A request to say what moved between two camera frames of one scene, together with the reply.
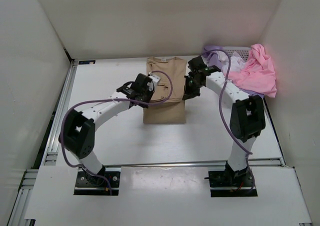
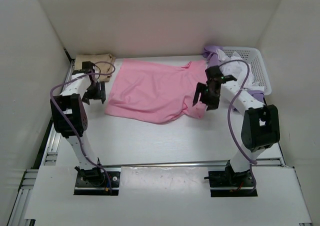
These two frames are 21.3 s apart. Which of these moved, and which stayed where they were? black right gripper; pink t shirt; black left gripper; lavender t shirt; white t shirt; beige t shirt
Moved: pink t shirt; black left gripper; black right gripper; beige t shirt
Stayed: white t shirt; lavender t shirt
